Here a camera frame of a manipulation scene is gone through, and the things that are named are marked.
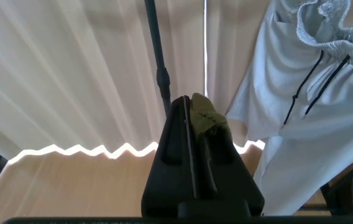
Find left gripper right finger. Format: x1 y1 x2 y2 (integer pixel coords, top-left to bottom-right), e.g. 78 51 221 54
193 129 265 218

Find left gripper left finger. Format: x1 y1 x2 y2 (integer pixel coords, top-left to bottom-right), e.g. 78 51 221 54
141 95 198 218

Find green garment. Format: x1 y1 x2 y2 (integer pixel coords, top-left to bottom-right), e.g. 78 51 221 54
190 92 234 147

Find pale grey shorts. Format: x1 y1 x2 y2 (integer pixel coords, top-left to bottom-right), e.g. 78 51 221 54
226 0 353 217

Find black clothes rack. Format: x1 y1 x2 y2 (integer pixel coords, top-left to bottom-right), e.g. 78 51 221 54
144 0 353 216

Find beige curtain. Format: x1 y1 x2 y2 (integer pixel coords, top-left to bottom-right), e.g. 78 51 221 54
0 0 353 161

